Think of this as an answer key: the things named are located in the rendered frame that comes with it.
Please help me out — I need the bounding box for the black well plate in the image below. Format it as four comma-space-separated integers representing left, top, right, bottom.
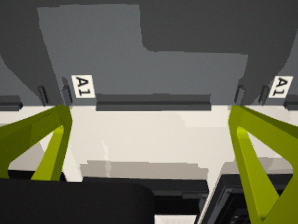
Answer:
214, 193, 251, 224

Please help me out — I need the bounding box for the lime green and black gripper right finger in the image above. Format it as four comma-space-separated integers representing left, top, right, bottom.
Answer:
228, 105, 298, 224

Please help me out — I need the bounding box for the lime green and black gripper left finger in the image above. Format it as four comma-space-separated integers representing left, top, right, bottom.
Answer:
0, 105, 73, 181

